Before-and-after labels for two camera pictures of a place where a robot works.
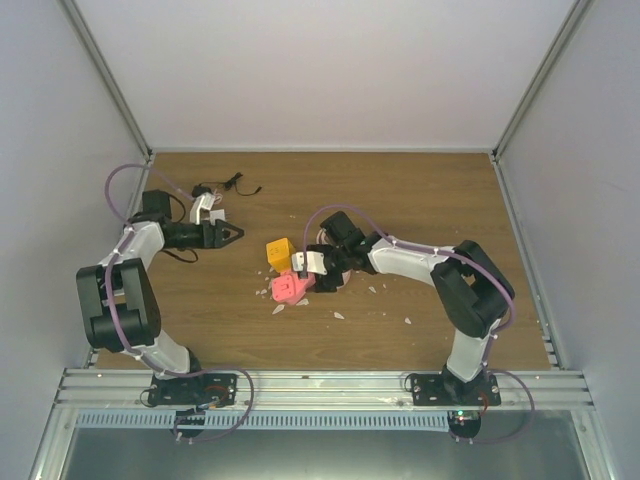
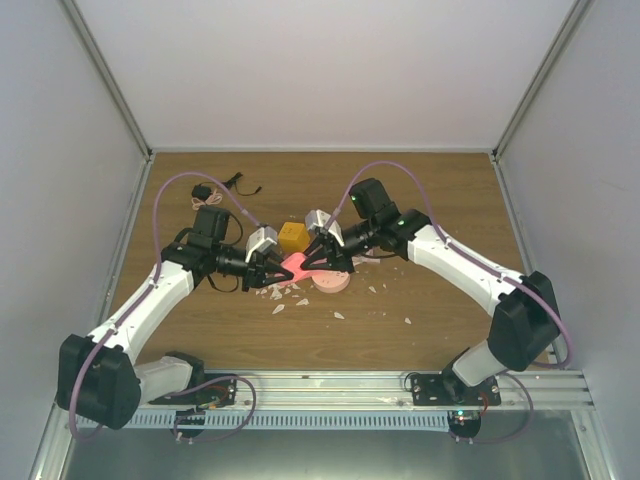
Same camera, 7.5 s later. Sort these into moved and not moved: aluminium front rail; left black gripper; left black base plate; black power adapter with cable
Moved: left black gripper
Not moved: aluminium front rail; black power adapter with cable; left black base plate
